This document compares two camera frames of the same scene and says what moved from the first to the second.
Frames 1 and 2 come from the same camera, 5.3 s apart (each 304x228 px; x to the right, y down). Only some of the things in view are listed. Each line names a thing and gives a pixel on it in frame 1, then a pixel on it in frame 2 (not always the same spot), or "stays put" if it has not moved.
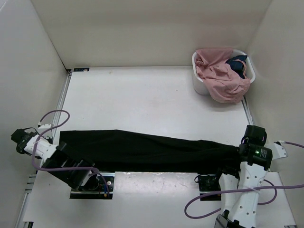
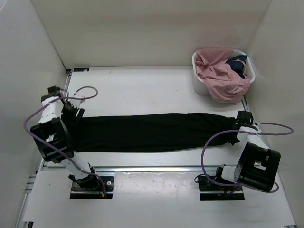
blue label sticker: [80, 69] stays put
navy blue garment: [239, 64] stays put
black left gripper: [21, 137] → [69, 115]
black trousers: [130, 150] → [151, 131]
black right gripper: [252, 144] → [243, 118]
